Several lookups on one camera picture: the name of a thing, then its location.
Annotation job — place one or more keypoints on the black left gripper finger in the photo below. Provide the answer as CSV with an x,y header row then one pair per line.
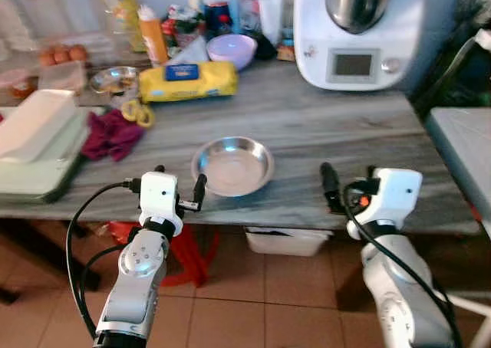
x,y
159,169
200,188

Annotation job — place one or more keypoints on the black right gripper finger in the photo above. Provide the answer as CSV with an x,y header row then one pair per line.
x,y
330,181
374,173

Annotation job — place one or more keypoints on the lilac plastic bowl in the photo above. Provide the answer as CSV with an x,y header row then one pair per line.
x,y
230,53

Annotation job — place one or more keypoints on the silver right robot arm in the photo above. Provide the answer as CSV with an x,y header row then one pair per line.
x,y
391,302

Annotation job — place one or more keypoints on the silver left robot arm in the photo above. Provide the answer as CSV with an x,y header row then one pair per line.
x,y
134,287

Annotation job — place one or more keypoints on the round steel plate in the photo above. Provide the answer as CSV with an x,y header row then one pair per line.
x,y
232,168

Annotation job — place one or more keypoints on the red plastic stool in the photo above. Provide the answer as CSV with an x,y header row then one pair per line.
x,y
188,260

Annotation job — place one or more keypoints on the purple fluffy cloth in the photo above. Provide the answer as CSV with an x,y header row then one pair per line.
x,y
111,137

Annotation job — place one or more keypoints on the white plastic bin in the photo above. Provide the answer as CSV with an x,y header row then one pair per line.
x,y
288,242

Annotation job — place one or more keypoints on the yellow wet wipes pack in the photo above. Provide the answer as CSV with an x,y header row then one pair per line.
x,y
188,83

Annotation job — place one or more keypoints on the small steel bowl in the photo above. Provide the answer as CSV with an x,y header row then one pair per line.
x,y
113,80

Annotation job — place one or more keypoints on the pale green tray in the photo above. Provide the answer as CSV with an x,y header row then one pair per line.
x,y
54,175

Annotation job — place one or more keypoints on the orange sauce bottle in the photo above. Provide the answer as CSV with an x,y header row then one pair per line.
x,y
153,41

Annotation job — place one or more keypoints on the white rectangular box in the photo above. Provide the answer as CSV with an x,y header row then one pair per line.
x,y
34,126

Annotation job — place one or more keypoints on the white kitchen cooking machine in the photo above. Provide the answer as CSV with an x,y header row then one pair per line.
x,y
314,49

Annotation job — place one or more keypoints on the clear plastic egg container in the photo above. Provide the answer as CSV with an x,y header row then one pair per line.
x,y
61,78

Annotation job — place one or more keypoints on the brown egg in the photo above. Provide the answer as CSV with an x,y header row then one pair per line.
x,y
77,53
47,57
62,55

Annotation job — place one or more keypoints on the colourful snack packet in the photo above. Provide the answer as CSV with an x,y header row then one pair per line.
x,y
182,27

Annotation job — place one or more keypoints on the dark blue jar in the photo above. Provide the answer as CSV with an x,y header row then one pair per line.
x,y
219,18

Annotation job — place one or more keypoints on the yellow labelled bottle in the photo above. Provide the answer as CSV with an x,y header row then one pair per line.
x,y
123,11

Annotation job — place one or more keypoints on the round clear plastic tub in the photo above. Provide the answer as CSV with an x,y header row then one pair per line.
x,y
15,83

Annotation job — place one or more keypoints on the white plastic bag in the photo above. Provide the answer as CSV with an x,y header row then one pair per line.
x,y
272,14

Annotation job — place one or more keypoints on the clear plastic storage box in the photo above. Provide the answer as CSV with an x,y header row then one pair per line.
x,y
61,11

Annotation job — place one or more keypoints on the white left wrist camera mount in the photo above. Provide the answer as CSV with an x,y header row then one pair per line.
x,y
159,198

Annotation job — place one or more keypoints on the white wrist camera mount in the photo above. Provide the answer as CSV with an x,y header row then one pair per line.
x,y
395,195
159,198

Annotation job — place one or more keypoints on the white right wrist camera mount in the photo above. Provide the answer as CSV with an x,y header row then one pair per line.
x,y
395,195

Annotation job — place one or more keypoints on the white metal frame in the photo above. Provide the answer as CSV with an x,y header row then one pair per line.
x,y
476,306

